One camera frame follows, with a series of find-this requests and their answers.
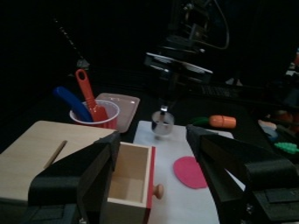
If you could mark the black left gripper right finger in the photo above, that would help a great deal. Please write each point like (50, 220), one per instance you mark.
(234, 163)

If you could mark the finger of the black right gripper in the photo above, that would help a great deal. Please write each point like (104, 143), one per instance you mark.
(164, 93)

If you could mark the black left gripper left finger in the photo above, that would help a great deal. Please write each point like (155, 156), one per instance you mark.
(78, 172)

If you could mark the clear round dough cutter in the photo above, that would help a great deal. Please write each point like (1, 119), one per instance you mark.
(163, 125)

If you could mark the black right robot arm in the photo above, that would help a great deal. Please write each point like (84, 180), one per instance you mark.
(191, 23)

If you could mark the pink flat dough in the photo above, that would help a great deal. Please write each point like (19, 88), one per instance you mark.
(191, 172)

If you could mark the wooden drawer with red front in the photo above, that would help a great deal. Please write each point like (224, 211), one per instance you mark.
(130, 175)

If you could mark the light wooden drawer cabinet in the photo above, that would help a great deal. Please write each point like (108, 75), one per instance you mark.
(31, 145)

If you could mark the pink translucent plastic tray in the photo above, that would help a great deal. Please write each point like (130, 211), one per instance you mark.
(126, 108)

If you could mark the orange toy carrot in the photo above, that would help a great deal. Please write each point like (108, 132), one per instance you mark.
(219, 121)

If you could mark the green toy grapes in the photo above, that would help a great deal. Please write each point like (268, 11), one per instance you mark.
(287, 147)

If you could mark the pale blue pink toy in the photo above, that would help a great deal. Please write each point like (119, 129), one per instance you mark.
(268, 128)

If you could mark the red plastic cup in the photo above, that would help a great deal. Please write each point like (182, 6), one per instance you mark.
(108, 116)

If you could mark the red plastic spatula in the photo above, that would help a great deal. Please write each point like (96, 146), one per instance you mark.
(87, 90)

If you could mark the white cutting mat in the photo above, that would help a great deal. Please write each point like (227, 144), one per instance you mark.
(171, 201)

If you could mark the blue plastic utensil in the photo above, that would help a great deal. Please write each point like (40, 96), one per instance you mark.
(72, 100)

